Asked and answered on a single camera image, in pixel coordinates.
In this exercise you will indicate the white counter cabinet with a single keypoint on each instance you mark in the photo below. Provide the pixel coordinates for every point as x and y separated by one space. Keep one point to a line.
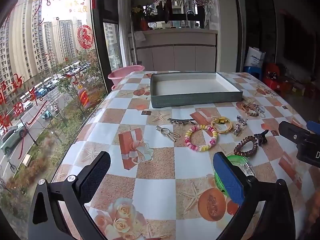
175 52

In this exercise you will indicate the red lantern window sticker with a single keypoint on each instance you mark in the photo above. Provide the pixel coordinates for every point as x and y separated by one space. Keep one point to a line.
83 98

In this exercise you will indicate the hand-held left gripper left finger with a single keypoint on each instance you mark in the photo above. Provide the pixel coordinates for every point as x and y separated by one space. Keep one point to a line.
96 177

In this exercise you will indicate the grey mop pole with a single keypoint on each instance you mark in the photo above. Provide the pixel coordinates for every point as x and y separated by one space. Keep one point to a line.
134 47

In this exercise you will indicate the chrome faucet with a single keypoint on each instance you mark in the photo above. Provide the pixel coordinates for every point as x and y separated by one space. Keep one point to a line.
191 13

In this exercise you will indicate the dark beaded hair clip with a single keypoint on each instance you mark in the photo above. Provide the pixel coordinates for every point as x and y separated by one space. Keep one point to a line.
180 121

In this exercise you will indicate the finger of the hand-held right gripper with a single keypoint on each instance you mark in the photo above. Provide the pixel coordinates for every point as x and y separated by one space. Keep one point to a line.
314 125
290 131

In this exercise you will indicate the yellow flower potted plant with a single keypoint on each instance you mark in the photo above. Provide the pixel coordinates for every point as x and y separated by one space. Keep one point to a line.
142 15

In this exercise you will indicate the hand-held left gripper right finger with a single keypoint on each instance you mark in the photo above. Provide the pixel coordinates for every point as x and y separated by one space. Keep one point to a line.
228 180

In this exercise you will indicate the black claw hair clip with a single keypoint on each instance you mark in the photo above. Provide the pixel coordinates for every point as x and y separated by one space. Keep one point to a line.
261 137

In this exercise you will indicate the white printed bag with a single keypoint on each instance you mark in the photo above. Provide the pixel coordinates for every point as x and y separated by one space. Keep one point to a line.
253 56

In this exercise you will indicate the blue plastic stool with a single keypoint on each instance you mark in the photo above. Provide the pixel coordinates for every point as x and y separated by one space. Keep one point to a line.
251 71

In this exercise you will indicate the silver duckbill hair clip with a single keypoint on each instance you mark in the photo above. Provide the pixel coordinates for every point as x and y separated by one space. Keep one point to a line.
165 131

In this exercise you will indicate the red plastic stool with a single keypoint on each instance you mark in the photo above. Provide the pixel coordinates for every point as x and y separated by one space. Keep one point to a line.
272 76

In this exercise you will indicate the dark wall screen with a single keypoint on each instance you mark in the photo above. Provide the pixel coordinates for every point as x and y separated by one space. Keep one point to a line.
297 40

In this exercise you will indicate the white cloth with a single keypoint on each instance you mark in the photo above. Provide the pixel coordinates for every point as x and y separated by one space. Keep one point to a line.
140 36

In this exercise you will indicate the shallow grey cardboard box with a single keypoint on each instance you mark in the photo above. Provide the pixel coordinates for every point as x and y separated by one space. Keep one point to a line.
192 85

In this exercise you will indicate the pink plastic basin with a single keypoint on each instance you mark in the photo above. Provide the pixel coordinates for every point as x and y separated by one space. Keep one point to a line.
122 73

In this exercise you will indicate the small silver claw clip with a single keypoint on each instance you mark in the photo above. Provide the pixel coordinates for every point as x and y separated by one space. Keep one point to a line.
241 120

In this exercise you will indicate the red horse window sticker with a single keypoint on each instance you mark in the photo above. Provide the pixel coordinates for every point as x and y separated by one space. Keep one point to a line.
85 37

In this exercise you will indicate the green tape roll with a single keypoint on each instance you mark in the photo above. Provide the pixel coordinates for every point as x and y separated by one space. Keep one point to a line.
237 160

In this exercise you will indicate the silver rhinestone hair clip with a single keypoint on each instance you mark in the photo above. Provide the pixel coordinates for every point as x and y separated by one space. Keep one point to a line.
236 130

